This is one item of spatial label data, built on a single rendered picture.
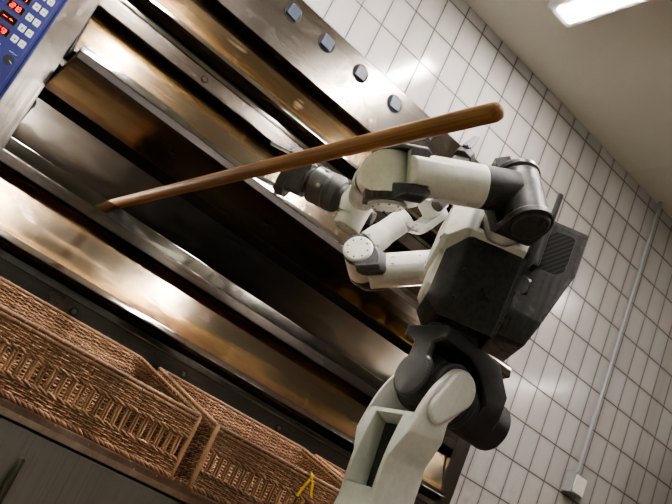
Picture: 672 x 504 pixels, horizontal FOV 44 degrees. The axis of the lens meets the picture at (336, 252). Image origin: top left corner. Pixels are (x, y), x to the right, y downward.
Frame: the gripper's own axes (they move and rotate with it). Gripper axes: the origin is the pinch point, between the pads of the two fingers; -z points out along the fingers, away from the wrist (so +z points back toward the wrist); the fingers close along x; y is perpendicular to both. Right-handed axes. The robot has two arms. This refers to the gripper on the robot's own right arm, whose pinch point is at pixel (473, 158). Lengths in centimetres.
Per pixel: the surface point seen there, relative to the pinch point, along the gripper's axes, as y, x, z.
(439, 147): 41, -29, -40
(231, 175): 10, 39, 77
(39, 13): 87, 61, 63
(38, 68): 85, 49, 70
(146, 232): 63, 3, 71
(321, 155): -20, 52, 78
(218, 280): 52, -19, 61
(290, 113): 57, 10, 12
